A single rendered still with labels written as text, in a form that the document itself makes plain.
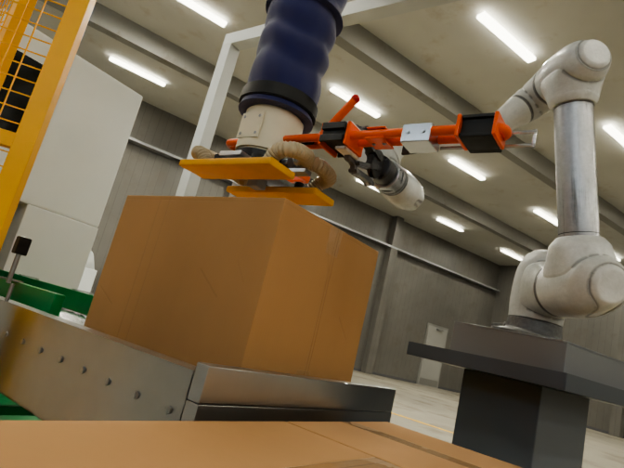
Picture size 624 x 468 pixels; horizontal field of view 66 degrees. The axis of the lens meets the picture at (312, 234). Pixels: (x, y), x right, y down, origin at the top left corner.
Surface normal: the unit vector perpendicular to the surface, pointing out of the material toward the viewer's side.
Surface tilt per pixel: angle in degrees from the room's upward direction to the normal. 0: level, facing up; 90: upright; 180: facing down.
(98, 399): 90
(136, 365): 90
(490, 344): 90
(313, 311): 90
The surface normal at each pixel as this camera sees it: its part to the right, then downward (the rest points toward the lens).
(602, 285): 0.15, -0.06
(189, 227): -0.58, -0.30
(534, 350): -0.80, -0.31
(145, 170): 0.56, -0.04
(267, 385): 0.80, 0.07
